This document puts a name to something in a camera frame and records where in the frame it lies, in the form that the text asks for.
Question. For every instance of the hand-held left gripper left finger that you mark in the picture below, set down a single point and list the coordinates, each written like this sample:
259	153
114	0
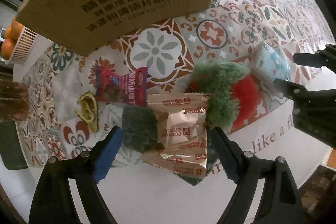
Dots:
109	155

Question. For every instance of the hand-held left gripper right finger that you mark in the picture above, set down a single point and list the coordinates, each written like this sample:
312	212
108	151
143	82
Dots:
223	153

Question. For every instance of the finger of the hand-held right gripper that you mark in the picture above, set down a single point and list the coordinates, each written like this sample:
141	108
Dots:
287	87
317	58

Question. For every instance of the blue and white tissue pack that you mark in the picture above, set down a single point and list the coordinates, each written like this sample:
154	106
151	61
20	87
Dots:
270	62

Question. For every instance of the dark green plush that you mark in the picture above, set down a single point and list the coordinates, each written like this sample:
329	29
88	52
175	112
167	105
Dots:
139	127

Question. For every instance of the gold biscuit packet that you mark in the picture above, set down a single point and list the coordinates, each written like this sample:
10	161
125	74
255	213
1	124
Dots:
181	132

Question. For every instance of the yellow cartoon toy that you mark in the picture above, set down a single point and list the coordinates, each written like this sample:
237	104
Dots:
88	108

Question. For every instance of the red and green plush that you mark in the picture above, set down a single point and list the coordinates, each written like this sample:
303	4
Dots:
220	92

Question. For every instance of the red snack packet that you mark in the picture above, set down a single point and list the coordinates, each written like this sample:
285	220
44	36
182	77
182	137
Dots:
118	85

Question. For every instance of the dark grey chair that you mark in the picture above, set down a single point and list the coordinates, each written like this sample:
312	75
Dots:
11	153

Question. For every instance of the brown blurry object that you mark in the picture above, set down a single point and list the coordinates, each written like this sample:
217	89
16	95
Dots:
13	100

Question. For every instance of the white slatted basket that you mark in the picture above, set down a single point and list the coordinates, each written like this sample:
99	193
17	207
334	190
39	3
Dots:
25	43

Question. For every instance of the pile of oranges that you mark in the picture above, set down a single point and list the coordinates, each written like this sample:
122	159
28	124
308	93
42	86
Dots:
9	37

